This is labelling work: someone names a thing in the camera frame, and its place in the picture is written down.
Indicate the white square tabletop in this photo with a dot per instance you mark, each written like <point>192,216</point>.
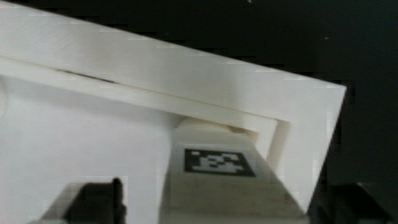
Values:
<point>79,139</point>

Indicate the white obstacle fence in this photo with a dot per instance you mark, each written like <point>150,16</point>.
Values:
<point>82,57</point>

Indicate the white table leg with tag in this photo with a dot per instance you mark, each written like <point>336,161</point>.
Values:
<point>223,189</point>

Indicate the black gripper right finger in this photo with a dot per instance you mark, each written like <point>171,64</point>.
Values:
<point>345,205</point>

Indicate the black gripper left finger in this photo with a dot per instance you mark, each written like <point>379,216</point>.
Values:
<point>88,205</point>

